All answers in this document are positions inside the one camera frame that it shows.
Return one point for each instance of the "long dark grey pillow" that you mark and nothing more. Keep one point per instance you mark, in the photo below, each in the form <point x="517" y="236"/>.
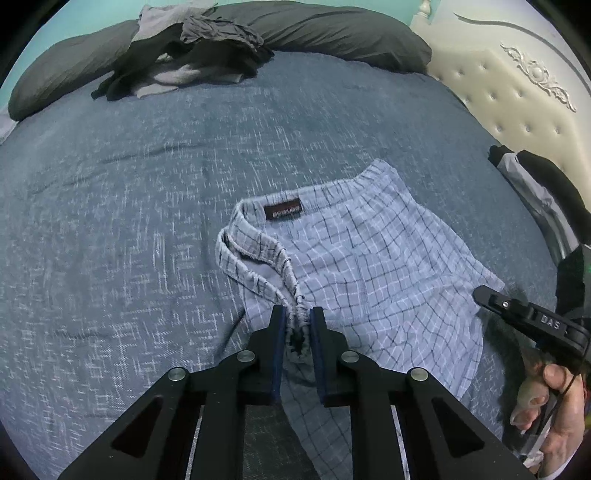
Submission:
<point x="332" y="32"/>

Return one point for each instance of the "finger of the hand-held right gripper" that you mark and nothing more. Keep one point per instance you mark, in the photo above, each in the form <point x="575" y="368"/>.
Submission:
<point x="503" y="307"/>

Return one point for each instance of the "cream tufted headboard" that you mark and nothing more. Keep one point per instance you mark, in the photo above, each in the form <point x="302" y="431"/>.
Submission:
<point x="508" y="60"/>

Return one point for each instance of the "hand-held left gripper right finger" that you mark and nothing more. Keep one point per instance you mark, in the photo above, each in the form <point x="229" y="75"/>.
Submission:
<point x="317" y="360"/>

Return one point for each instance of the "dark grey crumpled garment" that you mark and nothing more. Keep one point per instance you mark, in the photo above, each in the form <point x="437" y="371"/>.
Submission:
<point x="217" y="30"/>

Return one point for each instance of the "black folded garment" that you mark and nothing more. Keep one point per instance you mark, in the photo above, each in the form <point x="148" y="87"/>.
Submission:
<point x="549" y="180"/>

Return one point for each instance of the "person's right hand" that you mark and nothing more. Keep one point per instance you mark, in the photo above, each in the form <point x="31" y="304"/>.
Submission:
<point x="568" y="424"/>

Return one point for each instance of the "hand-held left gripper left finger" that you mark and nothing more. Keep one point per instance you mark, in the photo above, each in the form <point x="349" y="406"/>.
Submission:
<point x="277" y="360"/>

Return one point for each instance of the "blue plaid shorts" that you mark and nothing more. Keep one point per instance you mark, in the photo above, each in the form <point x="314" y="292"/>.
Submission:
<point x="369" y="267"/>

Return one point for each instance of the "pale grey quilt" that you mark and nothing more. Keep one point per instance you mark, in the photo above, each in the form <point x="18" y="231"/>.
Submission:
<point x="5" y="127"/>

